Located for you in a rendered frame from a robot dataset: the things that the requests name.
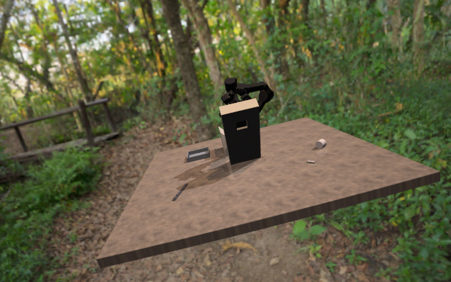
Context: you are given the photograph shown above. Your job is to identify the tan service panel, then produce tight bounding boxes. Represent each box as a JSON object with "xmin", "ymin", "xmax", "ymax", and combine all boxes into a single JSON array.
[{"xmin": 219, "ymin": 98, "xmax": 261, "ymax": 165}]

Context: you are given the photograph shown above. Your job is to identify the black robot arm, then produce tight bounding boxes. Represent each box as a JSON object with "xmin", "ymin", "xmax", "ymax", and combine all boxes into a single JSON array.
[{"xmin": 221, "ymin": 77, "xmax": 274, "ymax": 112}]

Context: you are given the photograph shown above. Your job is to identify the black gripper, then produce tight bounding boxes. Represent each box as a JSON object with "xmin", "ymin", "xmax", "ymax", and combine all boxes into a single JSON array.
[{"xmin": 229, "ymin": 93, "xmax": 252, "ymax": 104}]

